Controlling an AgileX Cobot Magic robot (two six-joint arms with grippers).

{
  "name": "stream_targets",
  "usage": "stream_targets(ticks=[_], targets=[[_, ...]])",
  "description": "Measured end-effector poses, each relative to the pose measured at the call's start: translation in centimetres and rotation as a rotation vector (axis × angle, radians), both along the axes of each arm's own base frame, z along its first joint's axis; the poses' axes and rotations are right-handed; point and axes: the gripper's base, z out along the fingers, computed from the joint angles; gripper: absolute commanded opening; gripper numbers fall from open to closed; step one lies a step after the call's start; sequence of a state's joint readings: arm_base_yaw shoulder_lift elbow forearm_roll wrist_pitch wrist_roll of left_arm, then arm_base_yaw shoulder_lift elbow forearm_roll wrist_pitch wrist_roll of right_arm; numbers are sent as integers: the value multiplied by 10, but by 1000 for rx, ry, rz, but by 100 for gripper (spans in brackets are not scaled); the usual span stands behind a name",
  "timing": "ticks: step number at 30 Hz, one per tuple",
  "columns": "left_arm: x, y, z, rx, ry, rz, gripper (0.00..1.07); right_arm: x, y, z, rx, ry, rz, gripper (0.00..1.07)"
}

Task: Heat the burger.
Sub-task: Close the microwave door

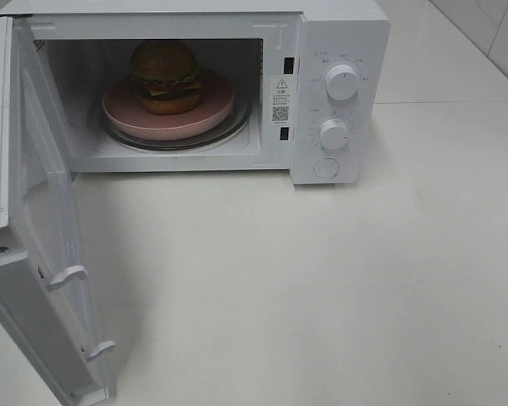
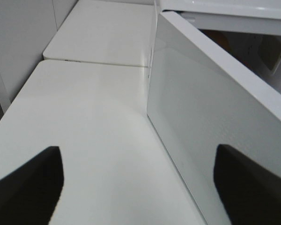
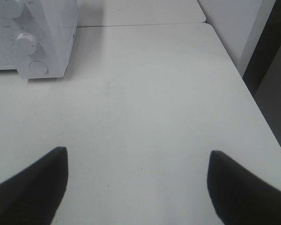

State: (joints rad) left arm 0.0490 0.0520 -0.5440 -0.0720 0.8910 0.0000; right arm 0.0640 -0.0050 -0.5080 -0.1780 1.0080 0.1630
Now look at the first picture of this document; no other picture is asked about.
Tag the white round door button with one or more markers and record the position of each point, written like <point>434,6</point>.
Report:
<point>326,168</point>

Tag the white timer knob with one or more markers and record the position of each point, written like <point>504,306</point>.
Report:
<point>333,134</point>

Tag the burger with lettuce and tomato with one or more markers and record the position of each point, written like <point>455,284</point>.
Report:
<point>165,74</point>

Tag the pink round plate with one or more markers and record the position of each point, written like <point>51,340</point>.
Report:
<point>174,115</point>

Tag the white microwave door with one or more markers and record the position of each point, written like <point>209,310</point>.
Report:
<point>45,285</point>

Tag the white warning label sticker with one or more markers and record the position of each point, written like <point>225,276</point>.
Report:
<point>280,91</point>

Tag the white microwave oven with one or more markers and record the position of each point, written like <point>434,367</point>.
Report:
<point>247,42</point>

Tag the white upper power knob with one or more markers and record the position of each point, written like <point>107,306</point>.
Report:
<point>341,80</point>

